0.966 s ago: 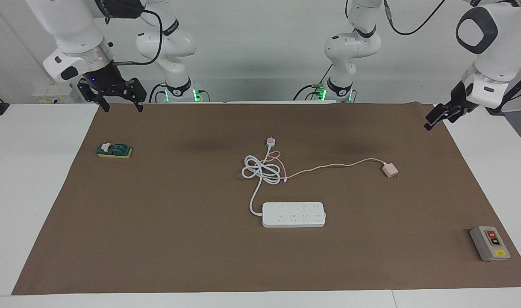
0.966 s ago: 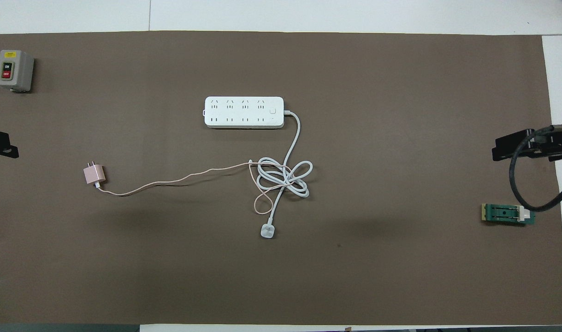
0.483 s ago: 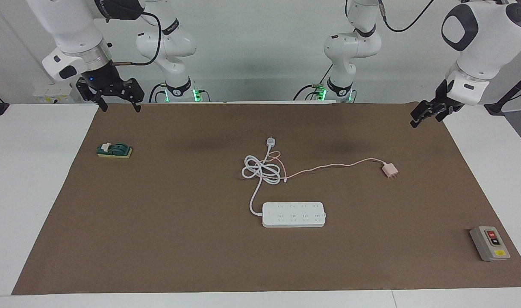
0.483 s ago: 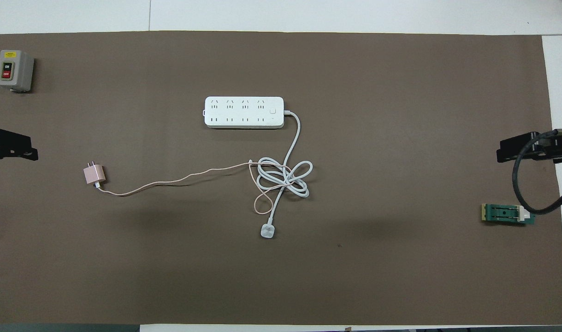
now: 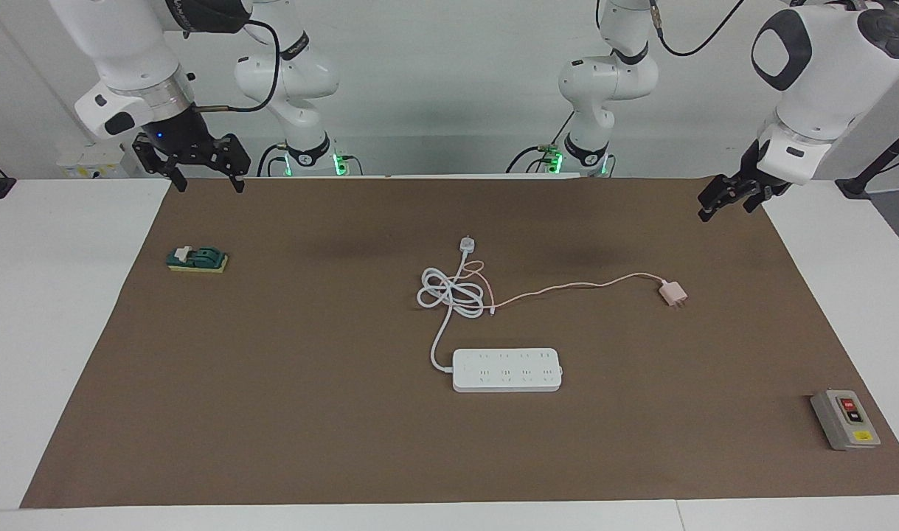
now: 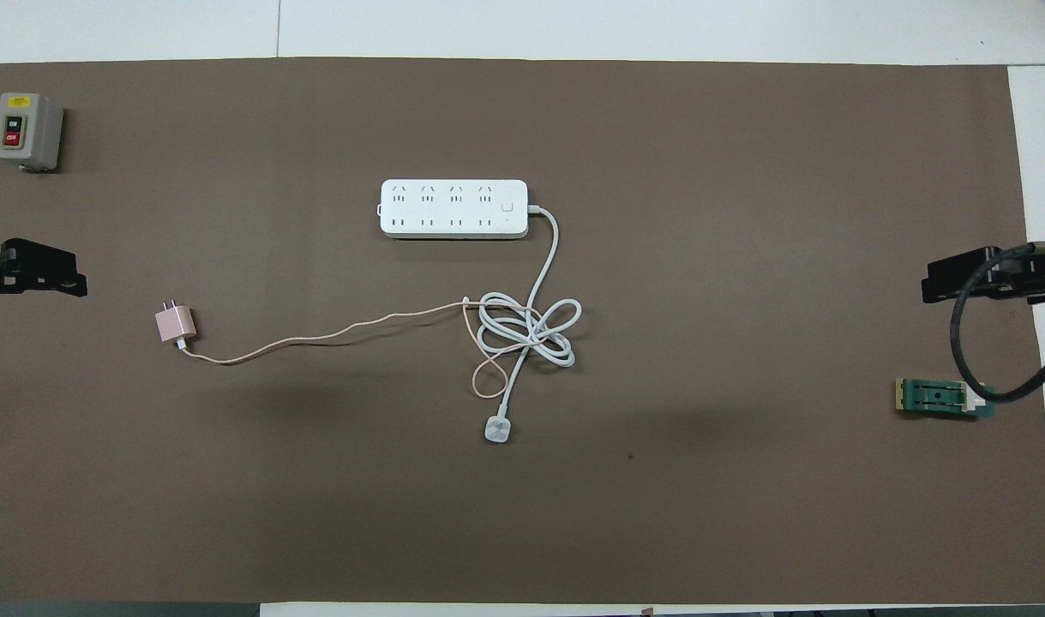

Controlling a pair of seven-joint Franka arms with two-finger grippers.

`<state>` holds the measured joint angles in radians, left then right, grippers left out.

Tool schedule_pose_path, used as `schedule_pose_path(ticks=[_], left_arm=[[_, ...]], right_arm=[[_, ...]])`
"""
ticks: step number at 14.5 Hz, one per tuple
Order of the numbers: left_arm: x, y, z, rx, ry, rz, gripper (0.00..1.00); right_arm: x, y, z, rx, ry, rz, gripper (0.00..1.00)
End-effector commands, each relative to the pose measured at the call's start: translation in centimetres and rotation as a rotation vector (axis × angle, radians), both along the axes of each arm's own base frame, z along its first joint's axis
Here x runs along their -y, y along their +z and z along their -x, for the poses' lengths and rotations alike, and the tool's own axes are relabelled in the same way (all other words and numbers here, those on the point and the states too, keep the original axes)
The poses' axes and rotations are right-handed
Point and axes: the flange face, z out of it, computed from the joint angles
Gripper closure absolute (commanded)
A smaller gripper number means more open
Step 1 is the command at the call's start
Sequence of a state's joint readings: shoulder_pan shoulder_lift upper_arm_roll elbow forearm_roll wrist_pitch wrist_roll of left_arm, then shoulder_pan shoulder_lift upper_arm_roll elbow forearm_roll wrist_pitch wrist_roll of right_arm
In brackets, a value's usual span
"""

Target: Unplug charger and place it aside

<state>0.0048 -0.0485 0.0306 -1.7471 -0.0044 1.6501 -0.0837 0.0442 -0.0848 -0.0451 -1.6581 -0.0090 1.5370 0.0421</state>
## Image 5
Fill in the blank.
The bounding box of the black base cable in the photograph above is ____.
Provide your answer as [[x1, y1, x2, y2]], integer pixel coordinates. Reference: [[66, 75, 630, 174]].
[[256, 144, 289, 178], [504, 111, 577, 176]]

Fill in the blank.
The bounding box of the brown table mat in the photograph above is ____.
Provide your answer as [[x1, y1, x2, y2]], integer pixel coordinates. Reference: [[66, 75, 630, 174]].
[[20, 177, 899, 510]]

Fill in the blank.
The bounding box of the white power strip cable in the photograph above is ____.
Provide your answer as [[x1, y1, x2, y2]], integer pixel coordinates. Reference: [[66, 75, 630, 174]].
[[417, 236, 488, 372]]

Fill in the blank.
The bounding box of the pink charger cable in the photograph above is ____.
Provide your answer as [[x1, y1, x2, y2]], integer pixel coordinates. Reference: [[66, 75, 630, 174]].
[[468, 262, 667, 318]]

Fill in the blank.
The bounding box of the black left base cable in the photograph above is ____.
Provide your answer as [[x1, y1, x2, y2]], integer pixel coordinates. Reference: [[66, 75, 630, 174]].
[[504, 111, 577, 176]]

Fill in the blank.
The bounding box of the black right base cable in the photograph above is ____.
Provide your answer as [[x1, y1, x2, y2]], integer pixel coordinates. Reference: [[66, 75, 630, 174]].
[[256, 144, 289, 178]]

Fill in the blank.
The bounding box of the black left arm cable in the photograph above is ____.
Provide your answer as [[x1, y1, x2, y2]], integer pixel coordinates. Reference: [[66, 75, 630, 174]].
[[652, 0, 745, 57]]

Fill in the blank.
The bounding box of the white power strip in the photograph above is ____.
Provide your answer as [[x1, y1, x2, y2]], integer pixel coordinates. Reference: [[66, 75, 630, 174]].
[[452, 348, 564, 393]]

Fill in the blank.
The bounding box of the green knife switch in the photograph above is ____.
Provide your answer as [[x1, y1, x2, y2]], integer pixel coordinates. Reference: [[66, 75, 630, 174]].
[[166, 246, 229, 274]]

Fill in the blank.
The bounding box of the grey push button box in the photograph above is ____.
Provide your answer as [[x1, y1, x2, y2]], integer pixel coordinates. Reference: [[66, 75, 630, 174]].
[[811, 389, 881, 451]]

